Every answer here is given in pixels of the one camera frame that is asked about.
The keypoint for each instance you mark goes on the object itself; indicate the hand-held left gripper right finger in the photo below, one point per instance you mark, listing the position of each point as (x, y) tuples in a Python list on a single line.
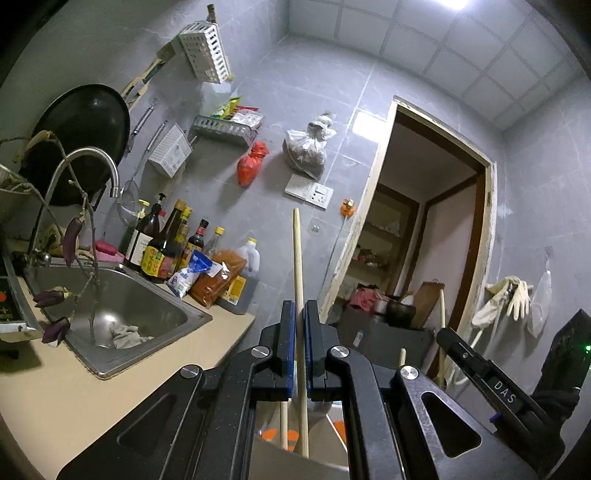
[(308, 355)]

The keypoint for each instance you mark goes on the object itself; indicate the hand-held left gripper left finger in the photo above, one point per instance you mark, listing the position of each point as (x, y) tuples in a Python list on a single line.
[(291, 350)]

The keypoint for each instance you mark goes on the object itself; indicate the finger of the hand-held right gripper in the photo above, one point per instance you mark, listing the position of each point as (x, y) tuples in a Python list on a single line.
[(461, 353)]

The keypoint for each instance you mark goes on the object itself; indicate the wooden board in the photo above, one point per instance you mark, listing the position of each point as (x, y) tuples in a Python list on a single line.
[(427, 300)]

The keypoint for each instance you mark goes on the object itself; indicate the black pot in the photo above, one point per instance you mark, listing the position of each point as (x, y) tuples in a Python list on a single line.
[(399, 314)]

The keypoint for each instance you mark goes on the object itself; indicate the cream rubber gloves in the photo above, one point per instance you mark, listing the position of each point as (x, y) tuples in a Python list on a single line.
[(508, 295)]

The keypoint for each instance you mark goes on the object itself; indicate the grey cabinet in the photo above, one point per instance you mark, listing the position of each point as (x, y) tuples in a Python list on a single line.
[(383, 346)]

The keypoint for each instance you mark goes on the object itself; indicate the pink cloth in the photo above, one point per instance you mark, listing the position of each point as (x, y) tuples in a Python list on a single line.
[(362, 297)]

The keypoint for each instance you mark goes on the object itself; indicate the cooking oil jug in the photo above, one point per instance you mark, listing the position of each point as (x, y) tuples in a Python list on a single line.
[(242, 286)]

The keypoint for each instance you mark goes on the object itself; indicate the clear plastic bag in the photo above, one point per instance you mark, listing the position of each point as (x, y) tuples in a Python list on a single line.
[(540, 304)]

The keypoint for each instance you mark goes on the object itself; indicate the orange powder bag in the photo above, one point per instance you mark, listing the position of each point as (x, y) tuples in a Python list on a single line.
[(217, 277)]

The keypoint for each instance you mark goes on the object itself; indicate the wooden storage shelf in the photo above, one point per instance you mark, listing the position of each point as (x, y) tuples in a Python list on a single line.
[(374, 258)]

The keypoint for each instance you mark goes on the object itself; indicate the blue white bag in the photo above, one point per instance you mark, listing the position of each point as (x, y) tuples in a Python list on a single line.
[(189, 274)]

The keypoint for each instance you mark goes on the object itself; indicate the clear bottle yellow cap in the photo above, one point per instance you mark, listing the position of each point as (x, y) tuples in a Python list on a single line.
[(214, 242)]

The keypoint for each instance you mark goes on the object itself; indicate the dark bottle red cap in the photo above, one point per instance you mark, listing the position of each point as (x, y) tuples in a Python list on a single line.
[(197, 240)]

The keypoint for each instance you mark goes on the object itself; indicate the orange plug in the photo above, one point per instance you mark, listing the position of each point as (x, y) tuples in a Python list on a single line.
[(347, 206)]

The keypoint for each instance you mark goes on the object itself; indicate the steel sink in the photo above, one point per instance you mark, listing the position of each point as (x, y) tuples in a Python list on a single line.
[(138, 304)]

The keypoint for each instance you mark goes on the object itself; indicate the slim bottle yellow cap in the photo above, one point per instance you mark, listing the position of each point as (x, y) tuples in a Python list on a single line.
[(185, 230)]

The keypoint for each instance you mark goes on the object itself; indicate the grey rag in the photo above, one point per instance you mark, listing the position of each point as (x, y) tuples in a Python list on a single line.
[(127, 336)]

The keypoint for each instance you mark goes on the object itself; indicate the dark soy sauce bottle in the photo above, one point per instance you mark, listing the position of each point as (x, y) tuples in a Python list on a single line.
[(159, 251)]

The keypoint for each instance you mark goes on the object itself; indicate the red plastic bag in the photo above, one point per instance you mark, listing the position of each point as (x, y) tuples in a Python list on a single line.
[(251, 164)]

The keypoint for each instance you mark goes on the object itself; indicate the dark pump bottle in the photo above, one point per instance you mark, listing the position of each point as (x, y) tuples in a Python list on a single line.
[(161, 203)]

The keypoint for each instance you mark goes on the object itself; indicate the grey plastic bag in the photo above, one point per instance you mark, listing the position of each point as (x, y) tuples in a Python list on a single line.
[(304, 150)]

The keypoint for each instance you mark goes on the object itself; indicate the pink sponge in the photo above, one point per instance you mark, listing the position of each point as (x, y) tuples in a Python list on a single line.
[(106, 248)]

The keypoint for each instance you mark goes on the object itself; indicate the mesh strainer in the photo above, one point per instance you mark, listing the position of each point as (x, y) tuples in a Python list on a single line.
[(129, 196)]

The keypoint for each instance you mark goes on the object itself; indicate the white perforated box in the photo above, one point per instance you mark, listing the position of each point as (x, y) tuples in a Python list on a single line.
[(171, 150)]

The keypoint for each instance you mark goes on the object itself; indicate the beige kitchen counter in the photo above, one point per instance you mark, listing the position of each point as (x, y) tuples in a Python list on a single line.
[(55, 397)]

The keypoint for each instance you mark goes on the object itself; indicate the colourful seasoning packets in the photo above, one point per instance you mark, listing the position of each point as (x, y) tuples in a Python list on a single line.
[(235, 113)]

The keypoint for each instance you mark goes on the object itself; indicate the purple flower branch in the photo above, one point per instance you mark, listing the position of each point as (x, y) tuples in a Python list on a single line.
[(73, 235)]

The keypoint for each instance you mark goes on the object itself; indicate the hanging steel ladle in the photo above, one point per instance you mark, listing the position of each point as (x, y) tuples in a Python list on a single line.
[(141, 122)]

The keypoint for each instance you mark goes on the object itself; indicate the grey kitchen appliance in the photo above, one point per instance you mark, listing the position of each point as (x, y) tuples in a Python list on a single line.
[(11, 304)]

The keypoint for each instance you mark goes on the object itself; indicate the steel faucet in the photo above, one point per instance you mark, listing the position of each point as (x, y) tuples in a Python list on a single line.
[(87, 152)]

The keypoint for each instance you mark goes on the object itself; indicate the black wok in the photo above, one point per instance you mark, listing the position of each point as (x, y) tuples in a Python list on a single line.
[(87, 134)]

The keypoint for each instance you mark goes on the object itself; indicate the hanging wooden tool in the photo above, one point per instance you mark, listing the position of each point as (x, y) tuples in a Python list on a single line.
[(145, 76)]

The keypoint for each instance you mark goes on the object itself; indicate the white slotted utensil holder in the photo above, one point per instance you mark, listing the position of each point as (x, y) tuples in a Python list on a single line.
[(203, 50)]

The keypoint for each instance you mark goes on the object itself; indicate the white wall socket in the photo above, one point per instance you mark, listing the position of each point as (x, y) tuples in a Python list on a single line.
[(309, 191)]

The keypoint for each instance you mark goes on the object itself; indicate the wooden door frame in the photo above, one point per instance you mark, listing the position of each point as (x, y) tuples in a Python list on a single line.
[(383, 152)]

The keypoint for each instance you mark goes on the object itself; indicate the metal wall shelf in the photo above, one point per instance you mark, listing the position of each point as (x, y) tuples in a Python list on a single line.
[(221, 131)]

